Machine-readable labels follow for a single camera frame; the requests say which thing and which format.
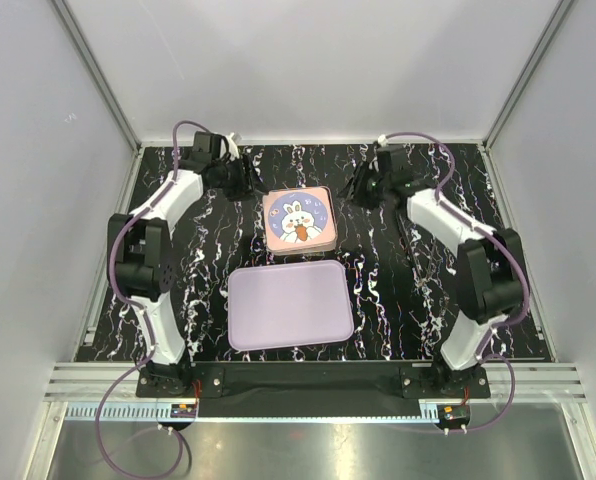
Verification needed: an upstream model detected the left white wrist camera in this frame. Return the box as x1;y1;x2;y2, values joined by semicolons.
225;132;241;159

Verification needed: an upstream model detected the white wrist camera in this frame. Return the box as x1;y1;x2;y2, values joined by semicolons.
225;132;241;159
374;134;389;149

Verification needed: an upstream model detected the pink tin lid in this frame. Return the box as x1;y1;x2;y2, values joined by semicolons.
262;186;337;249

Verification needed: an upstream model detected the pink chocolate tin box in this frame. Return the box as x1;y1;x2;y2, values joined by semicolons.
267;243;336;256

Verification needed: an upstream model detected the lilac plastic tray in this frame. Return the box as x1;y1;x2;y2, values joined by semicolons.
227;260;354;351

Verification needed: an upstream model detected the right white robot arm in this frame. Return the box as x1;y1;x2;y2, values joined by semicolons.
339;139;530;397

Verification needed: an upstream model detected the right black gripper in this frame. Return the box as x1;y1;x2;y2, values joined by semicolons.
335;161;389;212

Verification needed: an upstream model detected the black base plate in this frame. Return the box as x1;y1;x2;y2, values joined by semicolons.
136;361;491;420

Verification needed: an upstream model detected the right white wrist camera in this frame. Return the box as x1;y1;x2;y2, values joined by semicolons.
374;134;389;149

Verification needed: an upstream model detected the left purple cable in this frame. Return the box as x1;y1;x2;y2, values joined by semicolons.
93;119;204;476

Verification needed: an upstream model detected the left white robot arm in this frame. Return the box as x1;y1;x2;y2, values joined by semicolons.
107;131;266;396

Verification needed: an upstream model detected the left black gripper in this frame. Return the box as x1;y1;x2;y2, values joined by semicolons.
213;154;268;202

